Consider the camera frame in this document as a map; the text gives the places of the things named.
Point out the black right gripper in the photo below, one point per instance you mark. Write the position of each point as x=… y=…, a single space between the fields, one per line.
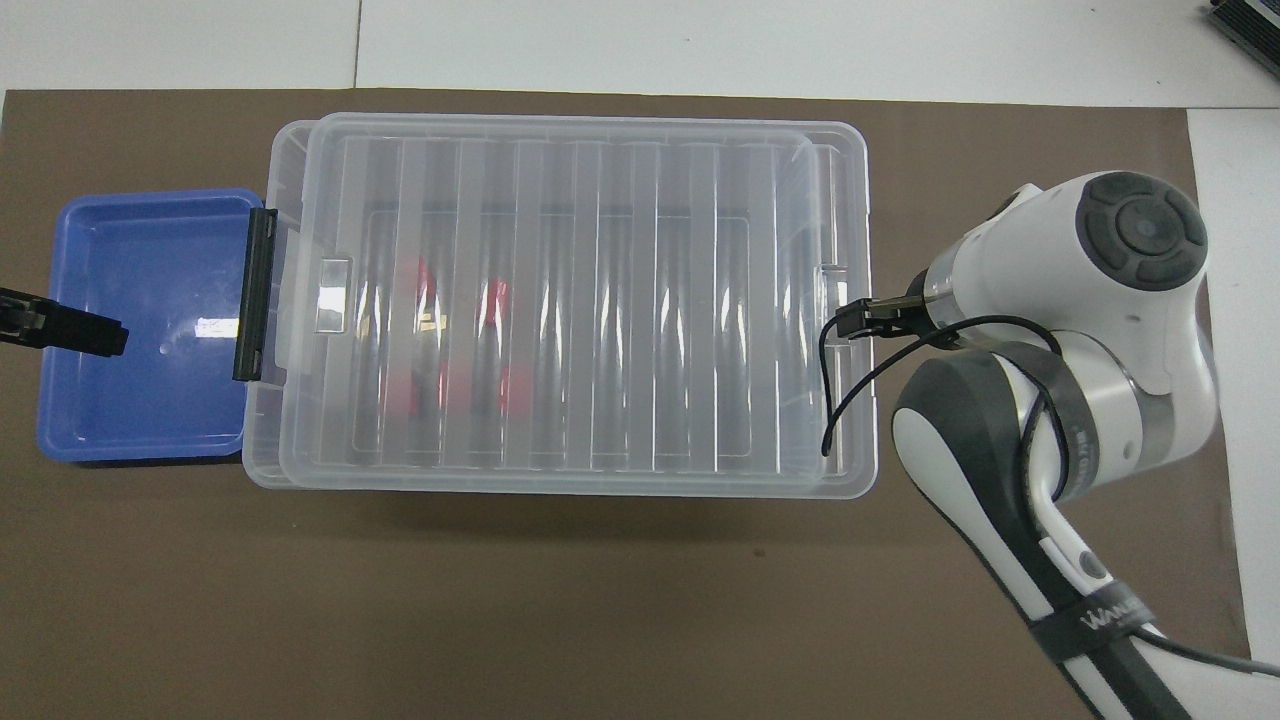
x=912 y=315

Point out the clear plastic storage box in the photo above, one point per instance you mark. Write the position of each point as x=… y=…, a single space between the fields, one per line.
x=262 y=440

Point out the blue plastic tray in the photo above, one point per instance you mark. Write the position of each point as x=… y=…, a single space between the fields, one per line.
x=130 y=400

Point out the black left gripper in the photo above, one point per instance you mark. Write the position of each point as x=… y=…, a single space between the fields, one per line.
x=20 y=318

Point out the red block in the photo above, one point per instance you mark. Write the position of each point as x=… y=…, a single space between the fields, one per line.
x=498 y=300
x=418 y=392
x=458 y=388
x=516 y=388
x=428 y=280

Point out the clear ribbed plastic lid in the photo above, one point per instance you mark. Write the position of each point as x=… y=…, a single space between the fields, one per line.
x=650 y=300

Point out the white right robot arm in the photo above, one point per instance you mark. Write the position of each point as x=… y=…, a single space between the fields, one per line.
x=1100 y=300

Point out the brown table mat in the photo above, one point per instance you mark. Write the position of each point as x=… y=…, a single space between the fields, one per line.
x=500 y=600

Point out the black finned device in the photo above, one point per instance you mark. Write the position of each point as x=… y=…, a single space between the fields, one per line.
x=1250 y=25

